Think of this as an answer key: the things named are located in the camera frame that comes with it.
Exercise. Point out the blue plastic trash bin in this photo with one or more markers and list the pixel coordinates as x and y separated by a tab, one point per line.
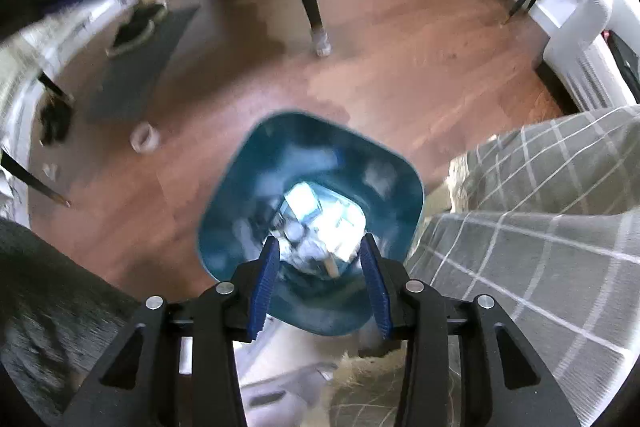
250	177

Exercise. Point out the white tape roll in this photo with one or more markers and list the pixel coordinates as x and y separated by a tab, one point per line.
145	138

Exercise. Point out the black sneaker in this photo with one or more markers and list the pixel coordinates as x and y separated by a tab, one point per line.
150	13
127	38

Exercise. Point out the white sofa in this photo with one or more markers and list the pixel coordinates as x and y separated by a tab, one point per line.
585	57

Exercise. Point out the white cloth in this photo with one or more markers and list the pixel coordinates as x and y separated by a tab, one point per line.
285	387

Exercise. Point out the black cloth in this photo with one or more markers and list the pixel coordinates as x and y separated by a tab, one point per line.
55	122

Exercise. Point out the black cushion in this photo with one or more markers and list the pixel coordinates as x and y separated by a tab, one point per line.
627	62

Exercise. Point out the dark grey floor mat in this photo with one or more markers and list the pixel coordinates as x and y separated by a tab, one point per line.
135	77

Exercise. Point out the grey checked blanket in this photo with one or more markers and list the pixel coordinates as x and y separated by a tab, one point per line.
525	257

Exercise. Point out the pile of white wrappers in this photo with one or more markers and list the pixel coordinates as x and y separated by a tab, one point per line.
305	207

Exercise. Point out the dark fuzzy cloth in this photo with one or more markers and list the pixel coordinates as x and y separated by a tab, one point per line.
50	307

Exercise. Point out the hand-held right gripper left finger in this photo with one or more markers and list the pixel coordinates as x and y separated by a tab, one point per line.
265	287

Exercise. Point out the small white scrap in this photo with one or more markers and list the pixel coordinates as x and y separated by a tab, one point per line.
50	170

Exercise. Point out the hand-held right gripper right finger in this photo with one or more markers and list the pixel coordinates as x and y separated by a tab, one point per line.
376	287

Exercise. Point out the thin black gold-tipped leg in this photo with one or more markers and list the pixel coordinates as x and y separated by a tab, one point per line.
35	186
52	87

